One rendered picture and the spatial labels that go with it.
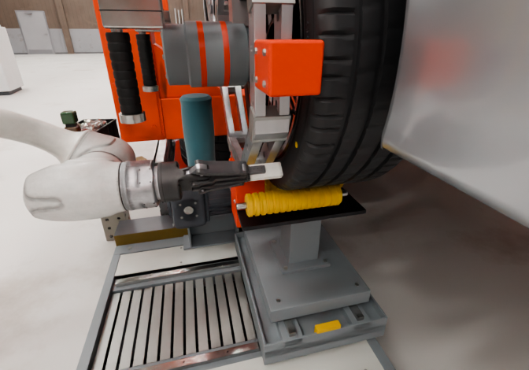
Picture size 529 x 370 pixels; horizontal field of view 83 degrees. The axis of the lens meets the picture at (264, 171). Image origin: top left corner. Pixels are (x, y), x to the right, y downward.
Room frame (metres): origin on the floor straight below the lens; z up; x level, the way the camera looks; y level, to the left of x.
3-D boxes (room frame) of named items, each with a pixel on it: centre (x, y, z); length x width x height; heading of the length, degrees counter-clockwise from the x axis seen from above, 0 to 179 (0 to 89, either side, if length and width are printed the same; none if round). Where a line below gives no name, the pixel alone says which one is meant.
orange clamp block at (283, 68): (0.45, -0.03, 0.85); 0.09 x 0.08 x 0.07; 14
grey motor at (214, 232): (1.04, 0.16, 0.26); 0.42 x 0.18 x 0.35; 104
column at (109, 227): (1.22, 0.72, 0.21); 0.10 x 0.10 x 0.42; 14
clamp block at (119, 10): (0.54, 0.21, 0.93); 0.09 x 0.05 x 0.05; 104
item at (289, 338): (0.79, -0.11, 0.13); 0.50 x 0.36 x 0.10; 14
